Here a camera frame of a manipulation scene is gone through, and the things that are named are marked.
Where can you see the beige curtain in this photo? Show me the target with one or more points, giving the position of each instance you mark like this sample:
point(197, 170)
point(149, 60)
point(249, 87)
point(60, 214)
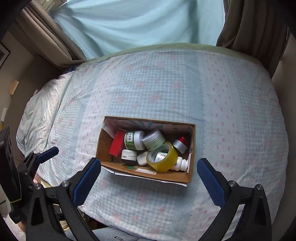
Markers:
point(48, 36)

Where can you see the light blue curtain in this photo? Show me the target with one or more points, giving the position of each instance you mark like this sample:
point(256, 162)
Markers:
point(100, 28)

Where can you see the white earbuds case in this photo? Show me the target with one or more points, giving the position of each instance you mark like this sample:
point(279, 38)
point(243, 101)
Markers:
point(142, 158)

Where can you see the green label white jar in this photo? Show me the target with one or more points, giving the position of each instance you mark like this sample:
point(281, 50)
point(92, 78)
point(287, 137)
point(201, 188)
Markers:
point(133, 140)

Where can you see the yellow packing tape roll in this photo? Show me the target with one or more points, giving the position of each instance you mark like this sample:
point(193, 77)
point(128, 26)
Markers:
point(168, 162)

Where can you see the white pillow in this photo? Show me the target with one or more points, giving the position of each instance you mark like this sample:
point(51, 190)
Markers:
point(39, 115)

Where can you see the person's left hand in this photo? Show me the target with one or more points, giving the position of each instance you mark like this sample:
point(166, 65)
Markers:
point(23, 224)

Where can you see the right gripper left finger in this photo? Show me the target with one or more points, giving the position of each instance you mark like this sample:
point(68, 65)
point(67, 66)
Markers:
point(42, 222)

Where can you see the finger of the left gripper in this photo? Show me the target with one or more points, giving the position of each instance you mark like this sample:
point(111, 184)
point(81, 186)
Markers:
point(46, 155)

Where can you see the red rectangular box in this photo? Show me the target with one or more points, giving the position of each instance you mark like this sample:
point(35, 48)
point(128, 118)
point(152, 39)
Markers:
point(118, 143)

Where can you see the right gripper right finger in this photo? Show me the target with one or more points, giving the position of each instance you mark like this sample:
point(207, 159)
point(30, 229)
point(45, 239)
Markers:
point(255, 220)

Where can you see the red lid silver jar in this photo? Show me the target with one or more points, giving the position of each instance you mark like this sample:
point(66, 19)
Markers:
point(181, 144)

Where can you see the dark brown curtain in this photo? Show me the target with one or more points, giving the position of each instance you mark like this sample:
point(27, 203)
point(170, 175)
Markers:
point(256, 29)

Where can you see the cardboard box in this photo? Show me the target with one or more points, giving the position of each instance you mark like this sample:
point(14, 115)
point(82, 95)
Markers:
point(170, 130)

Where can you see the pale green white-lid jar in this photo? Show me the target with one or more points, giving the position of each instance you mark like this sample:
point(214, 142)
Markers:
point(153, 140)

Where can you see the white pill bottle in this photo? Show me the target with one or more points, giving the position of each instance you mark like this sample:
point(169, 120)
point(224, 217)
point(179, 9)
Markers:
point(180, 164)

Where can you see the black lid small jar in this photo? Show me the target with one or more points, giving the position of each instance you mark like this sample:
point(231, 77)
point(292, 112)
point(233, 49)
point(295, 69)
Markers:
point(129, 157)

